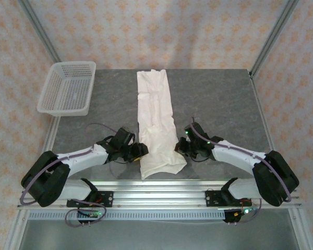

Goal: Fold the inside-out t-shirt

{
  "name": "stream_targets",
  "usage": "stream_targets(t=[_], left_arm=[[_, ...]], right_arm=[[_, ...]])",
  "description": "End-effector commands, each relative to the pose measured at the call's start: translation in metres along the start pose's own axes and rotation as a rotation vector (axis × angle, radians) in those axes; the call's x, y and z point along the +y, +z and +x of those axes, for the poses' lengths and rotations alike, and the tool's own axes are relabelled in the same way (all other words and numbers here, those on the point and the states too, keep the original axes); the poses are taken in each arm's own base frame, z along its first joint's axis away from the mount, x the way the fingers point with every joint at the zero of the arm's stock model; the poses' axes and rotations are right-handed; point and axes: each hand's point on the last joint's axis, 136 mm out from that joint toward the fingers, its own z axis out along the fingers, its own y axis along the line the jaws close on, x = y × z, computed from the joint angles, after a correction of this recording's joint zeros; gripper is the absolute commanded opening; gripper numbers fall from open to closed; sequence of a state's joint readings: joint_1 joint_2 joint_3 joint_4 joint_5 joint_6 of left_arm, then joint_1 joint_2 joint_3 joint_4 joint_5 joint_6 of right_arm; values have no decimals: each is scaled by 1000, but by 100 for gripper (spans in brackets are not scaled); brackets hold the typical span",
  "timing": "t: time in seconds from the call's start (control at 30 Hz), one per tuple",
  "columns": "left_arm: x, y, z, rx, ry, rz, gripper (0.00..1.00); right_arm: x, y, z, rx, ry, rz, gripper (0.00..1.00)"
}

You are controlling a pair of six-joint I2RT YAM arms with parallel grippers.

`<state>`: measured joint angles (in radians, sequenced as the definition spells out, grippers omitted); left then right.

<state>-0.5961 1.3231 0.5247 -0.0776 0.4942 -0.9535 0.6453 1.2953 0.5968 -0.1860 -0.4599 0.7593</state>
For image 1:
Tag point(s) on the white t-shirt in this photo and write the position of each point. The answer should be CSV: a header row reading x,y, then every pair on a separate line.
x,y
156,117

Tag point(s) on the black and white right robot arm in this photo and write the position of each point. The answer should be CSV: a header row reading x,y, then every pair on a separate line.
x,y
237,156

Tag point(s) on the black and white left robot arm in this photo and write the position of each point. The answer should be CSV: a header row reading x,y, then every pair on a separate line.
x,y
78,159

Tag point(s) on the small circuit board green light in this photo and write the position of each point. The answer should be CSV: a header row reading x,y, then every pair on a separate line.
x,y
243,211
92,214

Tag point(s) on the white perforated plastic basket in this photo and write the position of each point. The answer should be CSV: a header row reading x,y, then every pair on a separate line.
x,y
67,88

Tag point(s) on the grey metal lower panel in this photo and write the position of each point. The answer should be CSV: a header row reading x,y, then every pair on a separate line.
x,y
159,237

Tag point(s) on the aluminium mounting rail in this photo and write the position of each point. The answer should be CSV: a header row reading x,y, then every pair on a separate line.
x,y
159,195

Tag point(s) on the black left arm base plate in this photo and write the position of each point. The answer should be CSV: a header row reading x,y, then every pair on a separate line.
x,y
107,199

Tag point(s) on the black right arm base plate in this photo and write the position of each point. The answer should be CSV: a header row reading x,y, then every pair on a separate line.
x,y
212,199

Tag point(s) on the aluminium frame post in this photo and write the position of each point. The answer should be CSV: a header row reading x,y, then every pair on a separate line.
x,y
274,34
39,28

